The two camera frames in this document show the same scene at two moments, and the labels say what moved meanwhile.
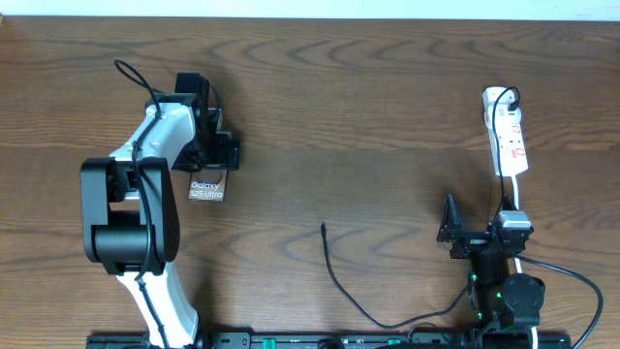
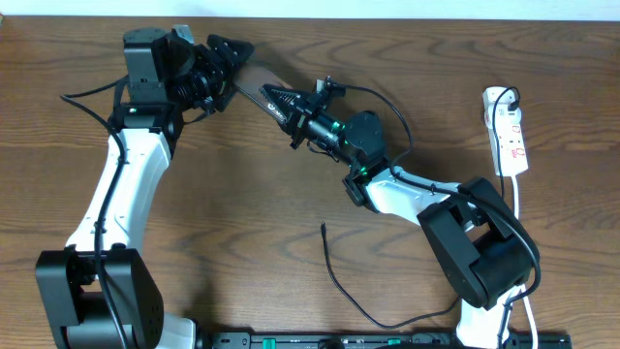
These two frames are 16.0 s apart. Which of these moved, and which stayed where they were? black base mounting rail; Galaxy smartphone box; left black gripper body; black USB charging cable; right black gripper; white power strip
Moved: left black gripper body; right black gripper; Galaxy smartphone box
Stayed: white power strip; black USB charging cable; black base mounting rail
